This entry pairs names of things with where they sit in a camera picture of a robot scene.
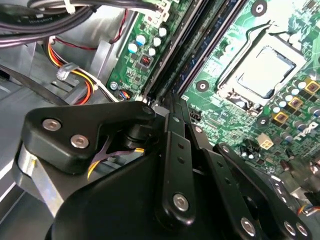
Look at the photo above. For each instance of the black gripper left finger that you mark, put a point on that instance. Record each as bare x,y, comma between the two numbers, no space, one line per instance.
75,120

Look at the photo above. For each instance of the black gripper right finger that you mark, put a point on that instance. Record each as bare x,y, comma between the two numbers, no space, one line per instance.
223,172

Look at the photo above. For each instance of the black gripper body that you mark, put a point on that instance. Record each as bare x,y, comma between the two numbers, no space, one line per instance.
112,205

